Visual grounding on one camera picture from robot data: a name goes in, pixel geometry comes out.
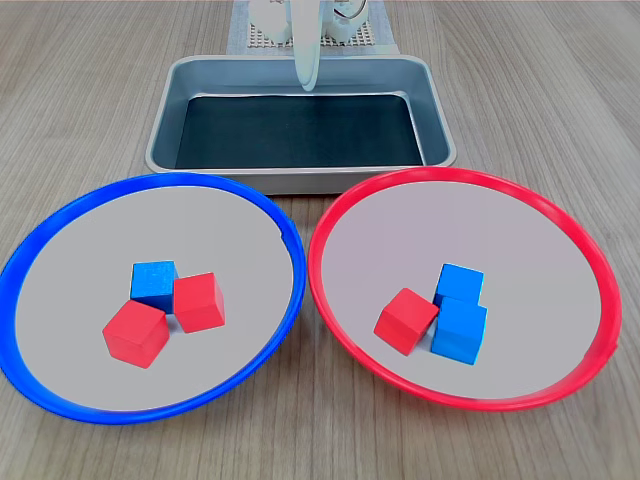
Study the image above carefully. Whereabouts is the steel tray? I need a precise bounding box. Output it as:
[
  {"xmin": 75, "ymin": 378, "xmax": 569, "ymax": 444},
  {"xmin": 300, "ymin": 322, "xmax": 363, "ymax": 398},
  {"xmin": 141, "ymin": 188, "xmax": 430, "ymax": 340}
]
[{"xmin": 144, "ymin": 54, "xmax": 459, "ymax": 196}]

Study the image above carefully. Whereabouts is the pale perforated base plate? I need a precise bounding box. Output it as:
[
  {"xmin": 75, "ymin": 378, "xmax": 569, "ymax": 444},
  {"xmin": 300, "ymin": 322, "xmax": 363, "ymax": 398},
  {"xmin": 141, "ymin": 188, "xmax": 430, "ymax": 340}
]
[{"xmin": 248, "ymin": 22, "xmax": 376, "ymax": 49}]

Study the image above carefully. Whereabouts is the black tray mat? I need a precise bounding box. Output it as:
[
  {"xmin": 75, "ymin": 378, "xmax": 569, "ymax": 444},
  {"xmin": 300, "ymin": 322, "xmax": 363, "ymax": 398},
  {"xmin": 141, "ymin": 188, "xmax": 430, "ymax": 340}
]
[{"xmin": 174, "ymin": 93, "xmax": 425, "ymax": 170}]

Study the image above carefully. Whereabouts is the red-rimmed white plate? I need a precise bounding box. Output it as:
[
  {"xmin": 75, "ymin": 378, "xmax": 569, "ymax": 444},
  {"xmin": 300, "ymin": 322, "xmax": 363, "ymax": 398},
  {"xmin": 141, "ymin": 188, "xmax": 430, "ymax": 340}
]
[{"xmin": 307, "ymin": 166, "xmax": 624, "ymax": 414}]

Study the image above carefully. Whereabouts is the blue wooden cube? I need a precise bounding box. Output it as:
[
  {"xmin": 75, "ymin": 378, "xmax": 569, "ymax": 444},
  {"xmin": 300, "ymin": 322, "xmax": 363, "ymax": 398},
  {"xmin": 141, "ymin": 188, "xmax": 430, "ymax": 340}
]
[
  {"xmin": 433, "ymin": 263, "xmax": 485, "ymax": 307},
  {"xmin": 129, "ymin": 259, "xmax": 180, "ymax": 315},
  {"xmin": 430, "ymin": 297, "xmax": 489, "ymax": 366}
]

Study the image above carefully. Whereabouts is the red wooden cube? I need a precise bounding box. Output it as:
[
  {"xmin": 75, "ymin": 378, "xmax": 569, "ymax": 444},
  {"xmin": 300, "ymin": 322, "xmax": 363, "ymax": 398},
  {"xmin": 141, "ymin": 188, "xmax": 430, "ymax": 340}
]
[
  {"xmin": 373, "ymin": 287, "xmax": 441, "ymax": 357},
  {"xmin": 102, "ymin": 298, "xmax": 171, "ymax": 370},
  {"xmin": 172, "ymin": 272, "xmax": 226, "ymax": 335}
]

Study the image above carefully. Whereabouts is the blue-rimmed white plate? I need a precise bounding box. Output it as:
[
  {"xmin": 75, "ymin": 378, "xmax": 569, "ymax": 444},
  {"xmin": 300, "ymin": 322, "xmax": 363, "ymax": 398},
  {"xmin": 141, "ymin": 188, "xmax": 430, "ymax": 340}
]
[{"xmin": 0, "ymin": 171, "xmax": 307, "ymax": 426}]

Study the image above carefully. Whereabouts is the translucent white sheet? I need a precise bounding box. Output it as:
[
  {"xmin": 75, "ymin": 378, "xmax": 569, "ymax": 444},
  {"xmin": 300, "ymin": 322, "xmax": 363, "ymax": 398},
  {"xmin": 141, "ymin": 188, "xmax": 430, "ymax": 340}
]
[{"xmin": 227, "ymin": 0, "xmax": 401, "ymax": 56}]

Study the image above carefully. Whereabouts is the red black white cable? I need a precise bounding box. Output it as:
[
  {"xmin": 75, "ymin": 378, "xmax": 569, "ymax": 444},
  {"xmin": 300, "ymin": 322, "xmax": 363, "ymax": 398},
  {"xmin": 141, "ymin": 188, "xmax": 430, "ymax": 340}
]
[{"xmin": 332, "ymin": 0, "xmax": 370, "ymax": 22}]

